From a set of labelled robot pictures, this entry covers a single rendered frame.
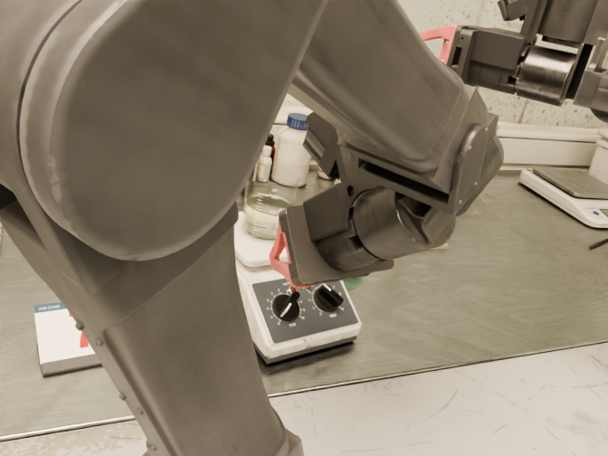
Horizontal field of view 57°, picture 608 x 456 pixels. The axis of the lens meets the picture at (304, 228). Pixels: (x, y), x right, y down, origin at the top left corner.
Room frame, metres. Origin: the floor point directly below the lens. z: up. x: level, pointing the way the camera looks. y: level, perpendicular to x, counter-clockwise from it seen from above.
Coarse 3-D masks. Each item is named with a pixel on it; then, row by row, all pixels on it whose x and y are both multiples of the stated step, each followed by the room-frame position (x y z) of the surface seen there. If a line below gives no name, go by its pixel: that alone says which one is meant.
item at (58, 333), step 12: (48, 312) 0.45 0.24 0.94; (60, 312) 0.45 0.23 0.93; (48, 324) 0.44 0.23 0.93; (60, 324) 0.45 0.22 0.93; (72, 324) 0.45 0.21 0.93; (48, 336) 0.43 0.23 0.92; (60, 336) 0.44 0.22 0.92; (72, 336) 0.44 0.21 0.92; (48, 348) 0.42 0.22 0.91; (60, 348) 0.43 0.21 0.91; (72, 348) 0.43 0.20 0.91; (84, 348) 0.44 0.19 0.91
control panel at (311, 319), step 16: (256, 288) 0.53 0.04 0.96; (272, 288) 0.54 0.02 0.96; (288, 288) 0.55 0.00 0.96; (304, 288) 0.55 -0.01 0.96; (336, 288) 0.58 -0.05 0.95; (304, 304) 0.54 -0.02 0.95; (272, 320) 0.50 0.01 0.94; (304, 320) 0.52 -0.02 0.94; (320, 320) 0.53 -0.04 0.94; (336, 320) 0.54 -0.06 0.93; (352, 320) 0.55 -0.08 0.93; (272, 336) 0.49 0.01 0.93; (288, 336) 0.49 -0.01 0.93; (304, 336) 0.50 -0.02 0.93
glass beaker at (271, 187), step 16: (256, 176) 0.63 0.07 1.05; (272, 176) 0.65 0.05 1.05; (288, 176) 0.64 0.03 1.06; (256, 192) 0.59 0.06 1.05; (272, 192) 0.59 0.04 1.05; (288, 192) 0.60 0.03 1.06; (256, 208) 0.59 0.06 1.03; (272, 208) 0.59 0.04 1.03; (256, 224) 0.59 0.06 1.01; (272, 224) 0.59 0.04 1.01; (256, 240) 0.59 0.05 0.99; (272, 240) 0.59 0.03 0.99
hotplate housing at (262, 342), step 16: (240, 272) 0.55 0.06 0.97; (256, 272) 0.55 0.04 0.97; (272, 272) 0.56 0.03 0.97; (240, 288) 0.53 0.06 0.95; (256, 304) 0.51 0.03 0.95; (352, 304) 0.57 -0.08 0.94; (256, 320) 0.50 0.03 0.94; (256, 336) 0.49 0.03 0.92; (320, 336) 0.52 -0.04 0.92; (336, 336) 0.53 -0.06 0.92; (352, 336) 0.54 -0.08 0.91; (272, 352) 0.48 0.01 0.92; (288, 352) 0.49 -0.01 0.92; (304, 352) 0.51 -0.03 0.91
